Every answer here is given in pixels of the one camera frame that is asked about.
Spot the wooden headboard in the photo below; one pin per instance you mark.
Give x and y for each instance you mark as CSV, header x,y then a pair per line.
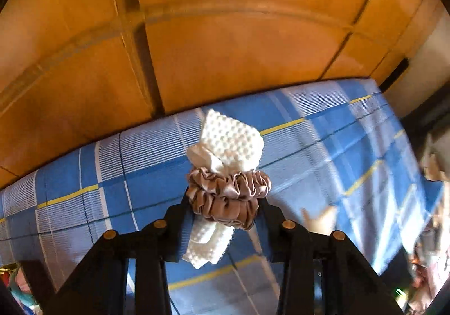
x,y
211,37

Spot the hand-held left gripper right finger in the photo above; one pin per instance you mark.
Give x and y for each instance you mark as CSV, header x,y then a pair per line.
x,y
269,234

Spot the white dotted cloth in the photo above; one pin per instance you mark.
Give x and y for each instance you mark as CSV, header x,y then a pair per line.
x,y
228,142

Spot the blue plaid tablecloth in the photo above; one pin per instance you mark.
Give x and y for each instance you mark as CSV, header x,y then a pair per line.
x,y
316,146

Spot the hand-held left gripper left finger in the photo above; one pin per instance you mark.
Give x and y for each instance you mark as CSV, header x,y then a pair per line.
x,y
182,230

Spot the mauve satin scrunchie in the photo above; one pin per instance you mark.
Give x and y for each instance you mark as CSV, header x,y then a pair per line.
x,y
228,199

